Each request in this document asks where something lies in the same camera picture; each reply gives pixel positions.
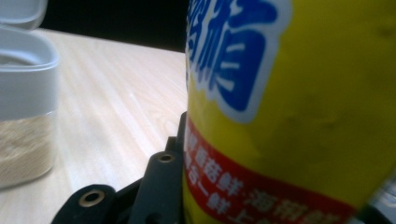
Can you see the clear seasoning jar grey lid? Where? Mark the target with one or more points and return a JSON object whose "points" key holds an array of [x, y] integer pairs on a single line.
{"points": [[28, 93]]}

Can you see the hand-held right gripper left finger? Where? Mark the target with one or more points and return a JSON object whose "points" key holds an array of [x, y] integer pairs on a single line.
{"points": [[181, 140]]}

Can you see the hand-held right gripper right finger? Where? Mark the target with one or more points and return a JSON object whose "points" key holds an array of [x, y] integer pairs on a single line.
{"points": [[376, 216]]}

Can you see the yellow seasoning can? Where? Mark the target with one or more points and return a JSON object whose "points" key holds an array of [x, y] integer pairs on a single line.
{"points": [[295, 124]]}

